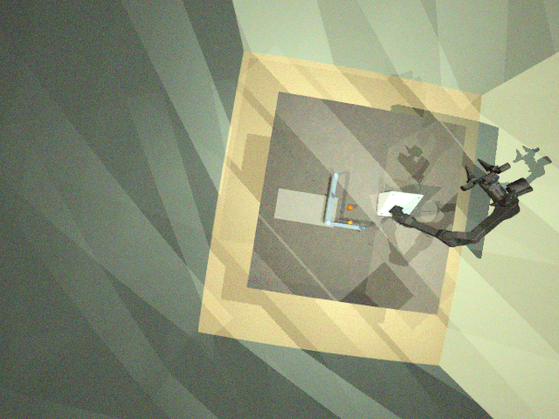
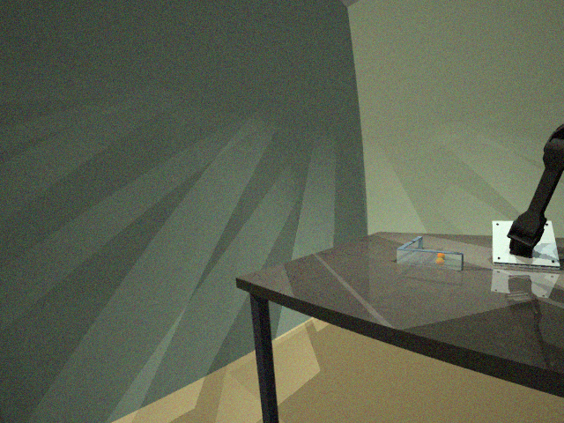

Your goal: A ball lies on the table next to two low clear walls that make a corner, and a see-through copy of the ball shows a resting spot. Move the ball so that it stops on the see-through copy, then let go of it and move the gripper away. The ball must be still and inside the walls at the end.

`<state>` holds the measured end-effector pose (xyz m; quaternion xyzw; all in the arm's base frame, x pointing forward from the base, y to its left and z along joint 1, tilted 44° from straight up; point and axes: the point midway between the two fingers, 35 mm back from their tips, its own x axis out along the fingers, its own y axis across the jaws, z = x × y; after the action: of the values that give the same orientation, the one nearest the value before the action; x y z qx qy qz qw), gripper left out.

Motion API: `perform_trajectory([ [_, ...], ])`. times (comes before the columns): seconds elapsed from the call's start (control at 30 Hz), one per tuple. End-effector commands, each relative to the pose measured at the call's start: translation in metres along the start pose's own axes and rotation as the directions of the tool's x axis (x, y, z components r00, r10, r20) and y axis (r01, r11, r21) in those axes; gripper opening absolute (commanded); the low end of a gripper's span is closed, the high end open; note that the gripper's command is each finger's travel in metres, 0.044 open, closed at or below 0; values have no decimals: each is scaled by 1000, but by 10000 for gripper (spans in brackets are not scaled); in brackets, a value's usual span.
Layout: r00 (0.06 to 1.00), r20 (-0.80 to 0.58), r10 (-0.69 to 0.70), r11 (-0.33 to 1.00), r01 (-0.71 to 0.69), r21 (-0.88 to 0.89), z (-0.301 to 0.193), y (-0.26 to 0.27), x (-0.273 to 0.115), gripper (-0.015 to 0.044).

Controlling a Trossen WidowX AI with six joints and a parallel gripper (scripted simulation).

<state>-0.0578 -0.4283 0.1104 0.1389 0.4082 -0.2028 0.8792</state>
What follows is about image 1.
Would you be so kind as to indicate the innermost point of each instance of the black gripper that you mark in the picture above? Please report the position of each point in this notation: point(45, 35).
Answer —
point(497, 170)

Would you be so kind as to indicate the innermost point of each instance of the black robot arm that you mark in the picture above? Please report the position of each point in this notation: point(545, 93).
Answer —
point(506, 206)

